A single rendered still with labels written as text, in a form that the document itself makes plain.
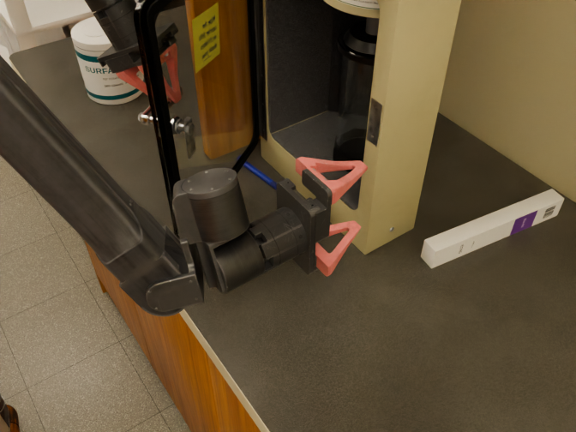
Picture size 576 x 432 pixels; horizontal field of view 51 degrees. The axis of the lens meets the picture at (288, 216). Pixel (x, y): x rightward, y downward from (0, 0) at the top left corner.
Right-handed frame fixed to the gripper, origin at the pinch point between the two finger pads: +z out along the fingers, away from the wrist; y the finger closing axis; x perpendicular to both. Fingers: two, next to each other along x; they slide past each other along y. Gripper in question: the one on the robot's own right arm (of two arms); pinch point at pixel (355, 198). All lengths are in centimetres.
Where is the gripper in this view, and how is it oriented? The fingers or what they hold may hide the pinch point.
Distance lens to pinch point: 71.9
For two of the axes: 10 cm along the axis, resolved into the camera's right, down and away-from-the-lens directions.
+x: -5.7, -5.7, 5.9
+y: 0.0, -7.2, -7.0
